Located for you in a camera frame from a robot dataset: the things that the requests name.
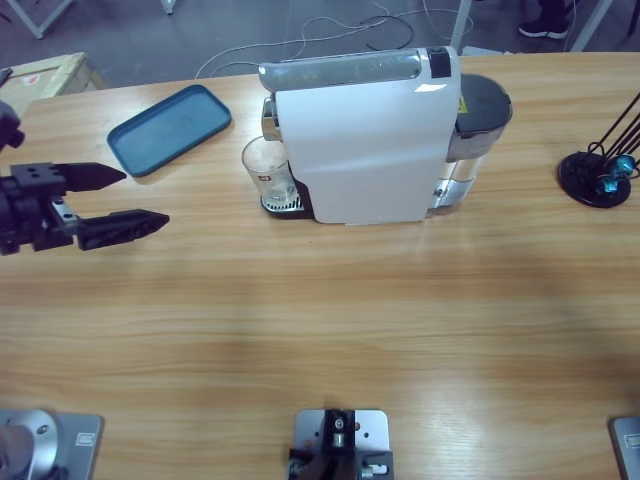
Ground white capsule coffee machine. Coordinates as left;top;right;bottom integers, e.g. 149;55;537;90
259;45;462;226

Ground white metal frame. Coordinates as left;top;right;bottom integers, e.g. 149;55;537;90
0;0;76;40

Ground black sneaker white sole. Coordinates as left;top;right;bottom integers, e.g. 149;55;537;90
517;18;571;40

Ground white upright post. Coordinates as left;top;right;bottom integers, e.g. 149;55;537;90
449;0;512;58

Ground grey coffee machine lever lid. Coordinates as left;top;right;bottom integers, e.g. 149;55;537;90
258;48;432;94

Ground silver slotted drip tray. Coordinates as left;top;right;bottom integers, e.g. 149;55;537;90
258;192;307;220

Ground blue rectangular plastic tray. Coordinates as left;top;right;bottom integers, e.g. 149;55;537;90
106;83;234;178

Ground dark trouser leg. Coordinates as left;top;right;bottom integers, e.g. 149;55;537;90
537;0;574;24

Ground black capsule holder with rods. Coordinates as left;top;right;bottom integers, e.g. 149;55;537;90
557;89;640;209

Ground clear drinking glass red logo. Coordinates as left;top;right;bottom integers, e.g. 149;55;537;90
241;135;301;210

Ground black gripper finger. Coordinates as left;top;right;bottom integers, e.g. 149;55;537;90
75;208;171;251
63;162;128;194

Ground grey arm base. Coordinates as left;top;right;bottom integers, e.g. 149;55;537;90
607;415;640;480
0;408;106;480

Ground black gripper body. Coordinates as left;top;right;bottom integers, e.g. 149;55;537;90
0;162;81;257

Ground wooden crate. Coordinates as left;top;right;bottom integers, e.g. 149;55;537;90
0;51;109;127

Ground black object at right edge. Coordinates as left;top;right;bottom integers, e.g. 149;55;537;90
288;408;395;480

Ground black floor cable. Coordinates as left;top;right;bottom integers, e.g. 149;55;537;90
358;14;416;52

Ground white floor cable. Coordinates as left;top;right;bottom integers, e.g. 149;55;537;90
193;16;381;81
372;0;474;41

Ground white slanted leg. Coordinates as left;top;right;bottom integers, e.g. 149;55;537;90
569;0;615;54

